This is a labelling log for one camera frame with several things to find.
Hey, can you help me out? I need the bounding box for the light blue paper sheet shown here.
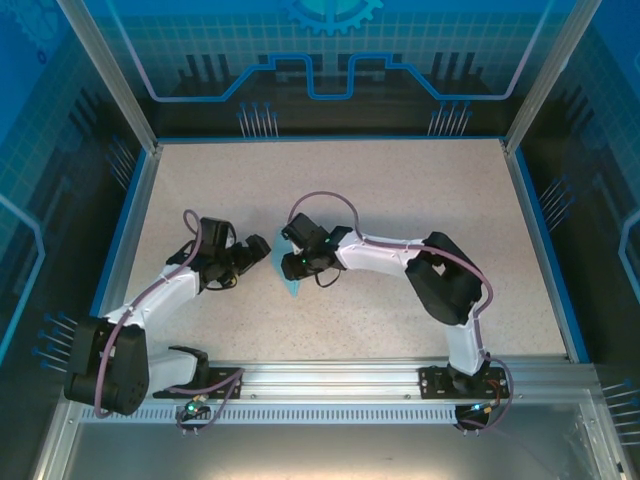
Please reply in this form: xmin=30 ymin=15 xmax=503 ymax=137
xmin=268 ymin=237 xmax=304 ymax=301

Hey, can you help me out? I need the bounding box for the grey metal tray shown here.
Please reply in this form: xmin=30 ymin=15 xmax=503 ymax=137
xmin=32 ymin=389 xmax=634 ymax=480

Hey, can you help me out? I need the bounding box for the thin black cable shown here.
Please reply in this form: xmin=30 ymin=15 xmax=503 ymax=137
xmin=315 ymin=267 xmax=346 ymax=289
xmin=207 ymin=272 xmax=239 ymax=292

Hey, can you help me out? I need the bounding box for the aluminium side rail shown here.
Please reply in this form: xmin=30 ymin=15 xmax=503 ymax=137
xmin=499 ymin=139 xmax=591 ymax=365
xmin=82 ymin=144 xmax=164 ymax=365

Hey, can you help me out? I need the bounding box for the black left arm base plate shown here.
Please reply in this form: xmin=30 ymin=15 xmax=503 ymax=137
xmin=152 ymin=366 xmax=245 ymax=400

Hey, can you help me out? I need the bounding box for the aluminium mounting rail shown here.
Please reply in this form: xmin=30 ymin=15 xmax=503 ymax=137
xmin=66 ymin=355 xmax=599 ymax=401

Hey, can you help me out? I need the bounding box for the slotted metal cable duct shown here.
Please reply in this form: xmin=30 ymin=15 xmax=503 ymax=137
xmin=78 ymin=404 xmax=589 ymax=425

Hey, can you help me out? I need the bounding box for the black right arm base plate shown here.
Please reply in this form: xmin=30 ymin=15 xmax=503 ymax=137
xmin=418 ymin=363 xmax=507 ymax=400

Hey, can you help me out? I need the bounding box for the aluminium frame post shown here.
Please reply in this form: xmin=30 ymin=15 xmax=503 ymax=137
xmin=55 ymin=0 xmax=164 ymax=156
xmin=501 ymin=0 xmax=601 ymax=156

